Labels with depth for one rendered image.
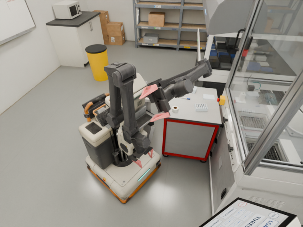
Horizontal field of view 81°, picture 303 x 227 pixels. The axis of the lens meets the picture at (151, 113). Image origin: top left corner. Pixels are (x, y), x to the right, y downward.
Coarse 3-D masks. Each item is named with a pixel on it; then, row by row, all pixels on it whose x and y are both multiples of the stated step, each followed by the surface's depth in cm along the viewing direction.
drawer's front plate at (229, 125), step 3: (225, 111) 165; (228, 111) 161; (225, 114) 164; (228, 114) 158; (225, 117) 163; (228, 117) 155; (228, 120) 153; (228, 123) 152; (231, 123) 149; (225, 126) 159; (228, 126) 151; (231, 126) 147; (225, 129) 158; (228, 129) 150; (231, 129) 144; (228, 132) 149; (231, 132) 145; (228, 135) 148; (228, 138) 150
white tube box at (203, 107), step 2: (194, 104) 191; (198, 104) 189; (202, 104) 189; (204, 104) 189; (194, 106) 191; (196, 106) 187; (198, 106) 187; (200, 106) 187; (202, 106) 187; (204, 106) 187; (206, 106) 187; (196, 108) 184; (198, 108) 184; (200, 108) 184; (202, 108) 184; (204, 108) 184; (206, 108) 186; (196, 110) 186; (198, 110) 186; (200, 110) 186; (202, 110) 185; (204, 110) 185; (206, 110) 185
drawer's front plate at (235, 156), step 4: (232, 136) 138; (228, 140) 147; (232, 140) 137; (232, 144) 136; (236, 148) 130; (232, 152) 133; (236, 152) 127; (232, 156) 132; (236, 156) 125; (232, 160) 131; (236, 160) 123; (236, 164) 122; (232, 168) 129; (236, 168) 124
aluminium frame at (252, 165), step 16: (256, 0) 128; (240, 48) 151; (288, 96) 77; (288, 112) 77; (272, 128) 87; (240, 144) 125; (256, 144) 102; (272, 144) 91; (240, 160) 120; (256, 160) 101; (256, 176) 111; (272, 176) 108; (288, 176) 106
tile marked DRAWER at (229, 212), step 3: (231, 207) 94; (228, 210) 92; (231, 210) 91; (234, 210) 90; (222, 213) 92; (225, 213) 91; (228, 213) 90; (231, 213) 89; (219, 216) 91; (222, 216) 90; (225, 216) 89; (228, 216) 88
